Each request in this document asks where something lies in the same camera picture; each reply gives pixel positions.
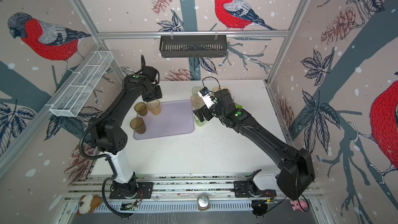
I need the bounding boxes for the horizontal aluminium bar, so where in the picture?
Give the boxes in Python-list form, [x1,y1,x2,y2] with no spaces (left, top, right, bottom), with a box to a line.
[97,30,290,40]

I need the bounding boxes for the bright green glass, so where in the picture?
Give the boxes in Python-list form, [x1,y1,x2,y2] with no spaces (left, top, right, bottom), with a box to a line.
[194,116,206,127]

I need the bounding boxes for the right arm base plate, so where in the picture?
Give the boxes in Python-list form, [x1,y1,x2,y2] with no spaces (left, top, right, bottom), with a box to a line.
[232,181,277,198]

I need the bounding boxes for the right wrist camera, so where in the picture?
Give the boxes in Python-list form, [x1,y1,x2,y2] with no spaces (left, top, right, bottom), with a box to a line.
[198,87,215,109]

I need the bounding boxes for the plush guinea pig toy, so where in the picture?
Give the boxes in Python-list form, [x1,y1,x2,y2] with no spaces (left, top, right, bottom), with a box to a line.
[77,195,102,216]

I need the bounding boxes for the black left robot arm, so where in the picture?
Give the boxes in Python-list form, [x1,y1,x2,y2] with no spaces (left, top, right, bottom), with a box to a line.
[84,72,162,197]

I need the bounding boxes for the silver round object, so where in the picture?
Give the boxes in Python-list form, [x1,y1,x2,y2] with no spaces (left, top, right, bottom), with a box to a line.
[197,195,210,211]

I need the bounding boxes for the black corrugated cable hose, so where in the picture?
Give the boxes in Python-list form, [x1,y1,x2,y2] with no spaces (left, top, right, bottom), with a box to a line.
[78,114,119,175]

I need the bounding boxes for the pink plush toy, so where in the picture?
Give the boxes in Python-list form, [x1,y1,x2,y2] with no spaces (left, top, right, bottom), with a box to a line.
[290,200,309,212]

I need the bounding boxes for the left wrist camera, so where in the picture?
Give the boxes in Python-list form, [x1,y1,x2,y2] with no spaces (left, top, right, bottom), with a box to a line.
[141,55,160,85]

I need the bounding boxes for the lilac plastic tray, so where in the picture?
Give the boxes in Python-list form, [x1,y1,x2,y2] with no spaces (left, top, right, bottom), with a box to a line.
[134,100,194,140]

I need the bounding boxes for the pale green far glass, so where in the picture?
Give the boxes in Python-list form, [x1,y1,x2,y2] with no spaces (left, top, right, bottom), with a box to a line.
[191,87,202,95]

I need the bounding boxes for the brown textured glass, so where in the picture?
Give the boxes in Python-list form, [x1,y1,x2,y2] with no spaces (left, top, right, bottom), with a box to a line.
[134,102,148,116]
[130,117,146,134]

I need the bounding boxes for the pale green large glass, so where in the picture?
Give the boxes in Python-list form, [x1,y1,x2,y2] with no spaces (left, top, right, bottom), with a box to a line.
[190,94,205,110]

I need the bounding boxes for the amber yellow glass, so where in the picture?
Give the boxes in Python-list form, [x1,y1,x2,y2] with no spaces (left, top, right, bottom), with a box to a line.
[146,100,161,116]

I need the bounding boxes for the black hanging wire basket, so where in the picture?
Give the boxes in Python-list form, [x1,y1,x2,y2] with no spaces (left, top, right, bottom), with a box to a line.
[159,35,227,58]

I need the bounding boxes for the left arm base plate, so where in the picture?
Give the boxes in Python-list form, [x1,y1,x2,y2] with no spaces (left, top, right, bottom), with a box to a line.
[109,181,154,200]

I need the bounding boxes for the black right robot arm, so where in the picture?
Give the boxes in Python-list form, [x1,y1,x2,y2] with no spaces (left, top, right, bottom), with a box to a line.
[193,87,315,200]

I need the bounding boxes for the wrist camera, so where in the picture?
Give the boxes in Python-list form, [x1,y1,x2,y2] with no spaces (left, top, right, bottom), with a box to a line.
[141,55,160,85]
[198,87,215,109]

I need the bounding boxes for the cream small plate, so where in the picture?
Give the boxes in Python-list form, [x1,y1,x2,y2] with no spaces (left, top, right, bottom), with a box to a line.
[211,86,229,92]

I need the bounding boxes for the white wire mesh shelf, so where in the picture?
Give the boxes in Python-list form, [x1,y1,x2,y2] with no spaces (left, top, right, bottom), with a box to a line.
[50,51,114,117]

